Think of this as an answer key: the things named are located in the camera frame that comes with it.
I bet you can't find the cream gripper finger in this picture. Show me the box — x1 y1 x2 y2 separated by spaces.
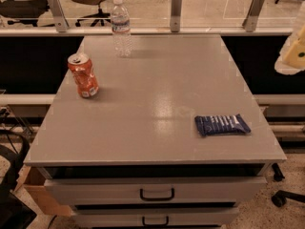
274 25 305 75

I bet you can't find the blue rxbar wrapper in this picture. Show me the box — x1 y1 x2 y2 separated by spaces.
194 114 251 136

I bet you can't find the clear plastic water bottle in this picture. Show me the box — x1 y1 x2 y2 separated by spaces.
111 0 132 57

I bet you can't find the black chair base right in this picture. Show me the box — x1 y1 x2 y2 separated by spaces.
272 163 305 207

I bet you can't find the grey upper drawer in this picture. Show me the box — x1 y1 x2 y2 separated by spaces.
45 177 266 205

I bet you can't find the grey drawer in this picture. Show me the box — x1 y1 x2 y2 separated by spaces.
72 207 239 228
45 177 266 205

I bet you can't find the crushed orange soda can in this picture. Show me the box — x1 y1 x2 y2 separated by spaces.
68 52 99 98

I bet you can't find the grey lower drawer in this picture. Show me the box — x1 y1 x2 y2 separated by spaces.
72 207 239 228

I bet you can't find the dark office chair left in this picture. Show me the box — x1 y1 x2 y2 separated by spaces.
0 0 49 27

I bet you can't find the cardboard box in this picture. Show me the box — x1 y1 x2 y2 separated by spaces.
14 166 71 217

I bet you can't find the black chair lower left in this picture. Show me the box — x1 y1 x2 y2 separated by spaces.
0 130 36 229

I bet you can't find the right metal bracket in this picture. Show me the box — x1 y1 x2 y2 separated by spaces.
242 0 265 32

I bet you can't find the metal bracket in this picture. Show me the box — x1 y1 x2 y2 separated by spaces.
242 0 265 32
47 0 69 32
170 0 182 32

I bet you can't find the middle metal bracket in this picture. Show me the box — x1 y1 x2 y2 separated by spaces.
170 0 182 32

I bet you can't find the black upper drawer handle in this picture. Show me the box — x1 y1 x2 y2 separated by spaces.
139 188 175 202

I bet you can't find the black drawer handle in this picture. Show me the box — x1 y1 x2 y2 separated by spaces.
139 188 175 202
141 217 170 227

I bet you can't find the black lower drawer handle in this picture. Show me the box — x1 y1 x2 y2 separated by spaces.
141 217 170 227

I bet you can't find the left metal bracket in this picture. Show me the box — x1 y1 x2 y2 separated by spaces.
47 0 69 32

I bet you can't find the grey horizontal rail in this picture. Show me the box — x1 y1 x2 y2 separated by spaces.
0 94 305 105

